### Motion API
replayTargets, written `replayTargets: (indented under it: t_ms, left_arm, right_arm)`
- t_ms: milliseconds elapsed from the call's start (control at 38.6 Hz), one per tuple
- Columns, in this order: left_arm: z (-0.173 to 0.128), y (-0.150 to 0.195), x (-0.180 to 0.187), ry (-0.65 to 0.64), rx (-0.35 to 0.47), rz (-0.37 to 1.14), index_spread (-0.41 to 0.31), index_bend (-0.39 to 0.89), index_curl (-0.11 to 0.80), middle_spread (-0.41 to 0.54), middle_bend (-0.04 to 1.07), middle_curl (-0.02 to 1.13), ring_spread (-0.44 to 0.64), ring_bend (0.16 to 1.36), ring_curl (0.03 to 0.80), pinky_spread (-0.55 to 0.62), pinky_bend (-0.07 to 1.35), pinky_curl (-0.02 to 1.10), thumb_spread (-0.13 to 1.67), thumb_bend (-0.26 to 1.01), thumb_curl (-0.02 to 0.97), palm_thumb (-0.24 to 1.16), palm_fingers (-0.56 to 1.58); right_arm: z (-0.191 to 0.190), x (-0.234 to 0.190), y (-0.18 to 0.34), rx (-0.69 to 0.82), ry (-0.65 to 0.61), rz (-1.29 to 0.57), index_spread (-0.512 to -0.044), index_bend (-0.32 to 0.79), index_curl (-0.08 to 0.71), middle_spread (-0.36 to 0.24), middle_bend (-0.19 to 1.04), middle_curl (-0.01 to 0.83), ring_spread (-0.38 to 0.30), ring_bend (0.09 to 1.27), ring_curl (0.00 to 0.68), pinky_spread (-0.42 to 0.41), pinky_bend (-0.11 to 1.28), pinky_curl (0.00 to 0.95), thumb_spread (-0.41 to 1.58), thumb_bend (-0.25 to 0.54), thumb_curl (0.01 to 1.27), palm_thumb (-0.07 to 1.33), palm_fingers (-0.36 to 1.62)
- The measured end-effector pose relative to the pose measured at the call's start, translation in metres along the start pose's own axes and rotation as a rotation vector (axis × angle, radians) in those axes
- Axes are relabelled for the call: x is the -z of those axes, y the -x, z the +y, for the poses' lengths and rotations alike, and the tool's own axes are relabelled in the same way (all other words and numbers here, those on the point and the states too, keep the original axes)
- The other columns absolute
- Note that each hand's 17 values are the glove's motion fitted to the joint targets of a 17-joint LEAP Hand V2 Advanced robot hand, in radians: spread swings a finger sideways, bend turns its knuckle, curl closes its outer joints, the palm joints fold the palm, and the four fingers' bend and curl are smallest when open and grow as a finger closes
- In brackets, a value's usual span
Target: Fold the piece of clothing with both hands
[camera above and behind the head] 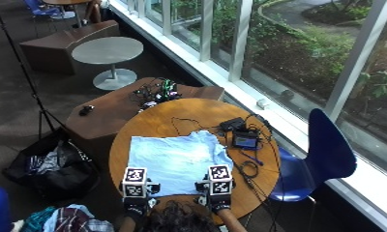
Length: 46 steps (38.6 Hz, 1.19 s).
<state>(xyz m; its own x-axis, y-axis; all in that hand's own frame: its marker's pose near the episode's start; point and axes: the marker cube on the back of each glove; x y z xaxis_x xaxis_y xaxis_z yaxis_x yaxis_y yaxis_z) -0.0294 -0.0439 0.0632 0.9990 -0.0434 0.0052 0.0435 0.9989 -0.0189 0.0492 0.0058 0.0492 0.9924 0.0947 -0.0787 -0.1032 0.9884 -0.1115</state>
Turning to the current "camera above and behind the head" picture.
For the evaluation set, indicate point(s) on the black bag of clothes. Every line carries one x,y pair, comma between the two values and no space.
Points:
50,169

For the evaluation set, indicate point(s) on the round wooden table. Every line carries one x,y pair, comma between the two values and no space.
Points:
68,2

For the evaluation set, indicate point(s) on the white marker cube on left glove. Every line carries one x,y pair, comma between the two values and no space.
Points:
133,182

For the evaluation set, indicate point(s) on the small black device with screen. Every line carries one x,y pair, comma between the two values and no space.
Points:
245,140

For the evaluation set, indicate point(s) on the blue pen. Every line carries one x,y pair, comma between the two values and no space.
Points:
250,158

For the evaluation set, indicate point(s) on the dark brown angular bench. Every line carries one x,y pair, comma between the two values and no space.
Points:
60,46

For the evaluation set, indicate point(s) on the person's left hand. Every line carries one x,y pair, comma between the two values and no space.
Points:
136,204

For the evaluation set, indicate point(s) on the person's right hand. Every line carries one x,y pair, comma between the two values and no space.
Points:
218,202

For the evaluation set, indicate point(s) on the grey round pedestal table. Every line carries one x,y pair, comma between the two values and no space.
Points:
108,59

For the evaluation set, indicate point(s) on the white marker cube on right glove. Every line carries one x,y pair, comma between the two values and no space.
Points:
220,180

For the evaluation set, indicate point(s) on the small black controller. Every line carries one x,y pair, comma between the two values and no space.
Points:
85,110

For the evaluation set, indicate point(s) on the brown wooden bench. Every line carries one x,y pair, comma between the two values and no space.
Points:
110,112

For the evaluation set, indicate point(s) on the pile of mixed clothes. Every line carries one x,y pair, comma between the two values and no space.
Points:
66,219

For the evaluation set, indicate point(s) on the black tripod stand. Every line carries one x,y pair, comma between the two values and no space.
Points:
25,72

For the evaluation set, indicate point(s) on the black box device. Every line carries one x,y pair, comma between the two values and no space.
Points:
230,123

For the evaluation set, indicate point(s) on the white marker cube on glove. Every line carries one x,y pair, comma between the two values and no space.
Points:
220,180
133,182

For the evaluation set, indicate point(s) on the small white block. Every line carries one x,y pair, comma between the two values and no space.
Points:
262,103

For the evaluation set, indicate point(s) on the light blue t-shirt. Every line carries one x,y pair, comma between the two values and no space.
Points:
176,159

